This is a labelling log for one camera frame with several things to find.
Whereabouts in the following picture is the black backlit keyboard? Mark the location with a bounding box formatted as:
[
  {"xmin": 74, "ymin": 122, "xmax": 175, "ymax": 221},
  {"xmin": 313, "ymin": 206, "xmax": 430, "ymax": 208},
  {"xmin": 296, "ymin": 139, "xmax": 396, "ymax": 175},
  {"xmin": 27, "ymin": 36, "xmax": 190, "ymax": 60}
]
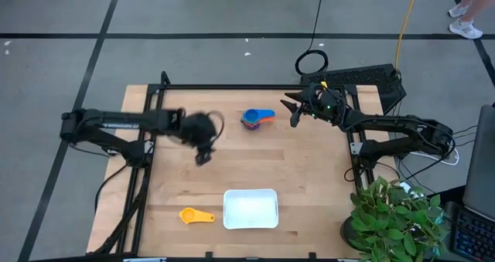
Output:
[{"xmin": 449, "ymin": 206, "xmax": 495, "ymax": 262}]

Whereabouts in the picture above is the black metal table frame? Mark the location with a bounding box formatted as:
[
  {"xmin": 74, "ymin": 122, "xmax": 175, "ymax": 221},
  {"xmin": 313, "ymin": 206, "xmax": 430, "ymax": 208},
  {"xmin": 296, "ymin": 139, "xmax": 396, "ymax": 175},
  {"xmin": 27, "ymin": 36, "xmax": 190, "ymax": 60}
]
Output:
[{"xmin": 91, "ymin": 70, "xmax": 379, "ymax": 261}]

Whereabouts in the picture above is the long coiled black cable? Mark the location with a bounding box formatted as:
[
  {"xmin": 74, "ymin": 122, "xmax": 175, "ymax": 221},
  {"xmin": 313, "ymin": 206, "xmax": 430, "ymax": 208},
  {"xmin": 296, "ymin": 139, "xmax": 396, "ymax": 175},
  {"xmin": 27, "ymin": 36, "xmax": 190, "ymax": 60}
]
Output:
[{"xmin": 294, "ymin": 0, "xmax": 330, "ymax": 77}]

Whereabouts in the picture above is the black perforated computer case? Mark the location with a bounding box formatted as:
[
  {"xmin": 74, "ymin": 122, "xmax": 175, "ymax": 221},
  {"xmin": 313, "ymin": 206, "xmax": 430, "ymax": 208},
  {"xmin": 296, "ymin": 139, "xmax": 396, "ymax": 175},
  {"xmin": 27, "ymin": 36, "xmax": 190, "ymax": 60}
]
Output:
[{"xmin": 300, "ymin": 63, "xmax": 408, "ymax": 115}]

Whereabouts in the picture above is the black plant pot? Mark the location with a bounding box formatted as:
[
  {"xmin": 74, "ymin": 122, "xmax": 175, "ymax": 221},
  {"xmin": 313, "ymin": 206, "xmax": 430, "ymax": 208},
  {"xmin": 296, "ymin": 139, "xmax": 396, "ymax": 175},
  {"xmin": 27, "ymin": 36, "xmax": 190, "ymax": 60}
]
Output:
[{"xmin": 340, "ymin": 215, "xmax": 361, "ymax": 252}]

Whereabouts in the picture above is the yellow measuring cup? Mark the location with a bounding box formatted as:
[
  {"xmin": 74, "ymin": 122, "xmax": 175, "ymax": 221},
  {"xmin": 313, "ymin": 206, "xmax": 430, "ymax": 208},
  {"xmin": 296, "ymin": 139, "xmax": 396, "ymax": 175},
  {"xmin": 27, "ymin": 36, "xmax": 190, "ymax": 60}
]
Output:
[{"xmin": 179, "ymin": 206, "xmax": 216, "ymax": 225}]

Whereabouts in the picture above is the person's white shoe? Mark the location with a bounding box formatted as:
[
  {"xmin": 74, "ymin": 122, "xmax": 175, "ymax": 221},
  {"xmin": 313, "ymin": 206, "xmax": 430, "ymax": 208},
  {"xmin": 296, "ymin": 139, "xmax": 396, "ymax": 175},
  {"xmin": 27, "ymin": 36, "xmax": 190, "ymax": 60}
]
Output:
[
  {"xmin": 448, "ymin": 2, "xmax": 471, "ymax": 19},
  {"xmin": 448, "ymin": 18, "xmax": 484, "ymax": 40}
]

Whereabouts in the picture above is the green leafy plant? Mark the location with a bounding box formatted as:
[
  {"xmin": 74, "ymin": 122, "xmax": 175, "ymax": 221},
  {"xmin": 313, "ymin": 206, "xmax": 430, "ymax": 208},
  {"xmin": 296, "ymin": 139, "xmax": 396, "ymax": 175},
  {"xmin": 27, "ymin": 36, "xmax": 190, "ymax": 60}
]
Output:
[{"xmin": 349, "ymin": 175, "xmax": 452, "ymax": 262}]

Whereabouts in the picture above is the white rectangular basket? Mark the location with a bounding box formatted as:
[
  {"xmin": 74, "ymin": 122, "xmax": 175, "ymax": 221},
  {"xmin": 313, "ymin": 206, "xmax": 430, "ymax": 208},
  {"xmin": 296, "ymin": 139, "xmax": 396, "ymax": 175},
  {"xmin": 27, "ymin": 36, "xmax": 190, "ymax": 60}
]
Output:
[{"xmin": 223, "ymin": 188, "xmax": 280, "ymax": 230}]

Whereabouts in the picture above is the grey laptop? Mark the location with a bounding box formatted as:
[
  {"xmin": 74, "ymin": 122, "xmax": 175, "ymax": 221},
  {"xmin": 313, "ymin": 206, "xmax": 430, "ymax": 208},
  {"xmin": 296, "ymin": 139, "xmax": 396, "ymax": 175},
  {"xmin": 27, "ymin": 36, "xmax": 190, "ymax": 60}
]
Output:
[{"xmin": 462, "ymin": 104, "xmax": 495, "ymax": 221}]

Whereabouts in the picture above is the white cable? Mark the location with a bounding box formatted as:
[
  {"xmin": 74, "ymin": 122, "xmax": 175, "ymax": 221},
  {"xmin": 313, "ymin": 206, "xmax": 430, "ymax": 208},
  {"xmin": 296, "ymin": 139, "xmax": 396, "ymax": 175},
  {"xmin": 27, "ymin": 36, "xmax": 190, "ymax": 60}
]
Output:
[{"xmin": 408, "ymin": 147, "xmax": 461, "ymax": 167}]

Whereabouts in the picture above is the dark blue measuring cup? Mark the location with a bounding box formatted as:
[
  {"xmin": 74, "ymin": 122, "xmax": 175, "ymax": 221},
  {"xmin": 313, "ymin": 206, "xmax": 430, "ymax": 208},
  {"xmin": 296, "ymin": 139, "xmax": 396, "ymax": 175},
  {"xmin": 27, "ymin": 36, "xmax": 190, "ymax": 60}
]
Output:
[{"xmin": 243, "ymin": 107, "xmax": 277, "ymax": 121}]

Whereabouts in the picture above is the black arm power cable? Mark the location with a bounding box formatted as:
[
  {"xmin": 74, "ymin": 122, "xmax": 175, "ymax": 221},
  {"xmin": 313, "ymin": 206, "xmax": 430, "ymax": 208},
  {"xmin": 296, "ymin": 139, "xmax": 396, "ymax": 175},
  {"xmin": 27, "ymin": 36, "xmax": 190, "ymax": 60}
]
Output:
[{"xmin": 94, "ymin": 162, "xmax": 129, "ymax": 213}]

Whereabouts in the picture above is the yellow cable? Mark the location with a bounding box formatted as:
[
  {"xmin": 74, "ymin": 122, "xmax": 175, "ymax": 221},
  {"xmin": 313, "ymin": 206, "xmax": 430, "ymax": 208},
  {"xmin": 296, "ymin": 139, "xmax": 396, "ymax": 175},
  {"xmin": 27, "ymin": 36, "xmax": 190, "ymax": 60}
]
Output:
[{"xmin": 393, "ymin": 0, "xmax": 422, "ymax": 72}]

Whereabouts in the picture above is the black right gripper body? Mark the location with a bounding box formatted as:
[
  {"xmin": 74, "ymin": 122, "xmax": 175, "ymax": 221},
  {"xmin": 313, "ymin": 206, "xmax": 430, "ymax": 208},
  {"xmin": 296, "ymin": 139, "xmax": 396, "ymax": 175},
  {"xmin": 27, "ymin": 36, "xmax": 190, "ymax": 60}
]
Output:
[{"xmin": 290, "ymin": 83, "xmax": 348, "ymax": 128}]

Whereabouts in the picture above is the person's leg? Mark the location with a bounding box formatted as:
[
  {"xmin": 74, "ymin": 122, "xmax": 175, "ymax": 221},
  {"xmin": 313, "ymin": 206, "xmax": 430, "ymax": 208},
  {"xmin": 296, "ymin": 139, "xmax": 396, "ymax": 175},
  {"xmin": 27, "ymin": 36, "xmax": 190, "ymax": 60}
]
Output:
[{"xmin": 459, "ymin": 0, "xmax": 495, "ymax": 24}]

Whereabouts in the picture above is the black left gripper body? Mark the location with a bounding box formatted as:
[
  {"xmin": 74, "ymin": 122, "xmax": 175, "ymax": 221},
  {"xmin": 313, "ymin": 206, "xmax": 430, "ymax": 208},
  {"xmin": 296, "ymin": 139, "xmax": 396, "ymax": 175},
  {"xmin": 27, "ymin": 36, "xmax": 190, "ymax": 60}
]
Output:
[{"xmin": 179, "ymin": 112, "xmax": 218, "ymax": 148}]

